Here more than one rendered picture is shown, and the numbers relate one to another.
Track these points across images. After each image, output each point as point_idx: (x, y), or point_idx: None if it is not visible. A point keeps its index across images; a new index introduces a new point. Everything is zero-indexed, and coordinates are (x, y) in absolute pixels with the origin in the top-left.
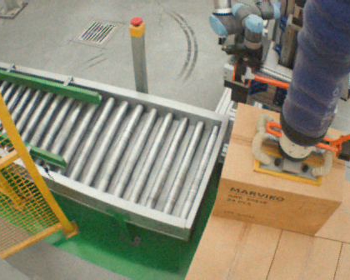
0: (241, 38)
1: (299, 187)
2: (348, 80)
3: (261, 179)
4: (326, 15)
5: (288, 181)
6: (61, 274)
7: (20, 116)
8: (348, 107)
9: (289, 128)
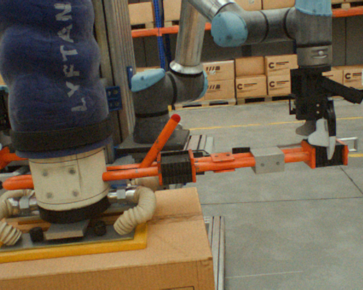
0: (5, 135)
1: (92, 261)
2: (186, 133)
3: (2, 270)
4: None
5: (66, 258)
6: None
7: None
8: (258, 262)
9: (18, 132)
